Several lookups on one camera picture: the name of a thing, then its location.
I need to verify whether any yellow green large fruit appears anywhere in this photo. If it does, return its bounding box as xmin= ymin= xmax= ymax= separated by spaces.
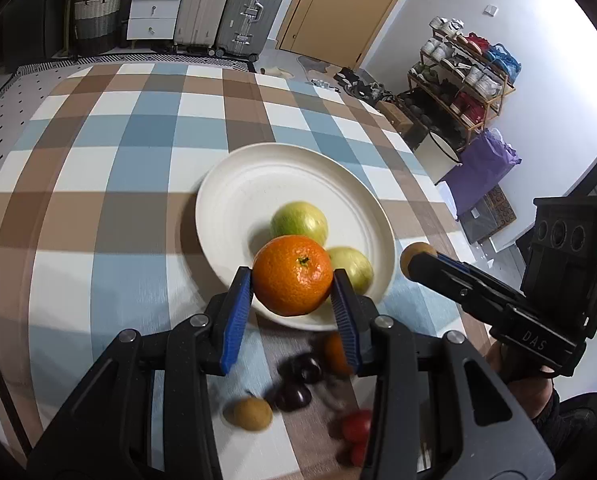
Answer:
xmin=328 ymin=246 xmax=375 ymax=295

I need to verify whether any large orange mandarin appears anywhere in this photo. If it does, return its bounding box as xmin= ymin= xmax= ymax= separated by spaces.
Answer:
xmin=252 ymin=235 xmax=333 ymax=316

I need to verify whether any dark plum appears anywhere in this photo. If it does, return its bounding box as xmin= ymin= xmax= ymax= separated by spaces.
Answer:
xmin=278 ymin=352 xmax=323 ymax=385
xmin=274 ymin=382 xmax=313 ymax=413

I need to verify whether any small brown kiwi fruit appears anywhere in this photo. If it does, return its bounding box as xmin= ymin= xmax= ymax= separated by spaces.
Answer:
xmin=399 ymin=242 xmax=437 ymax=281

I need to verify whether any green orange-tinted large fruit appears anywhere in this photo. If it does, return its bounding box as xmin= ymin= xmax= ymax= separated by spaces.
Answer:
xmin=270 ymin=200 xmax=329 ymax=246

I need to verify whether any red tomato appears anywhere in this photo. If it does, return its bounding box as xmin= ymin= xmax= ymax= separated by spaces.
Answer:
xmin=340 ymin=410 xmax=372 ymax=444
xmin=349 ymin=442 xmax=367 ymax=467

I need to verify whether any right hand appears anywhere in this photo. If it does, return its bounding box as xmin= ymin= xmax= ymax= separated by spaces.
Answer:
xmin=485 ymin=341 xmax=553 ymax=419

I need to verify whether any small orange mandarin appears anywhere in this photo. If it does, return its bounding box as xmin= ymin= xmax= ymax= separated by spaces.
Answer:
xmin=323 ymin=333 xmax=354 ymax=377

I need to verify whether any cream round plate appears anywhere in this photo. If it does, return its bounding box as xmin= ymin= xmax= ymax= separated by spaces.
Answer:
xmin=195 ymin=143 xmax=396 ymax=332

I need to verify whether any purple bag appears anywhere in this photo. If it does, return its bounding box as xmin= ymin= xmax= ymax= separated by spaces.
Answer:
xmin=443 ymin=128 xmax=522 ymax=216

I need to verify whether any tan longan fruit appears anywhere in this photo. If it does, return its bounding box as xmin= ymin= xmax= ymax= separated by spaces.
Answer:
xmin=224 ymin=396 xmax=274 ymax=432

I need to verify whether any shoe rack with shoes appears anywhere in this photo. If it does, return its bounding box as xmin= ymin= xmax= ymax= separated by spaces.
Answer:
xmin=396 ymin=16 xmax=522 ymax=151

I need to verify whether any wooden door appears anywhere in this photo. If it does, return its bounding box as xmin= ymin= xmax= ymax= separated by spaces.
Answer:
xmin=270 ymin=0 xmax=404 ymax=68

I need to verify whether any silver suitcase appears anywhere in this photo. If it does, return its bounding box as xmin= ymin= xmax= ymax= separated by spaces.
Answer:
xmin=215 ymin=0 xmax=282 ymax=63

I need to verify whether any woven laundry basket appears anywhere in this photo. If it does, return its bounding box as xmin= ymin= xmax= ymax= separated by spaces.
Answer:
xmin=74 ymin=0 xmax=122 ymax=56

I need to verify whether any beige suitcase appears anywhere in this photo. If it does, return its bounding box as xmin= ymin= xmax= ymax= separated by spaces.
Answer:
xmin=174 ymin=0 xmax=227 ymax=54

